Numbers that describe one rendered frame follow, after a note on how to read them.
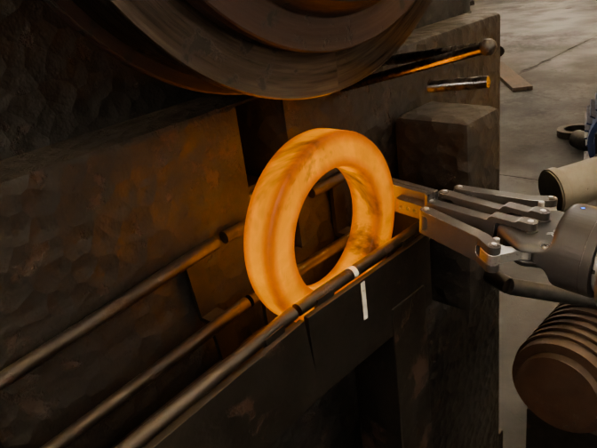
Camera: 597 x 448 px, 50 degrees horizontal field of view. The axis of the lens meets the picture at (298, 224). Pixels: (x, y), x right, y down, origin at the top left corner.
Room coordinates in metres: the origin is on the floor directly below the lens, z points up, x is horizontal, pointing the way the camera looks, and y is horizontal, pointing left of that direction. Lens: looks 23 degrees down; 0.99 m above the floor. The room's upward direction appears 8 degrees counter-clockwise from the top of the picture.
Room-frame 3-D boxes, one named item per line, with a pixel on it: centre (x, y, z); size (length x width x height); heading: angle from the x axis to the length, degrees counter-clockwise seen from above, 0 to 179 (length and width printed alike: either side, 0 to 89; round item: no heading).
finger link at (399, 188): (0.61, -0.11, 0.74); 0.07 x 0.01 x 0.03; 44
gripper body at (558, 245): (0.50, -0.22, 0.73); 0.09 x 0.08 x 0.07; 44
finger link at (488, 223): (0.54, -0.16, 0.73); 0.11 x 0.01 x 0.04; 46
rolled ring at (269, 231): (0.54, -0.02, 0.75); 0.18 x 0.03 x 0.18; 135
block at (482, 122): (0.72, -0.18, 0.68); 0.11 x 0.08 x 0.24; 44
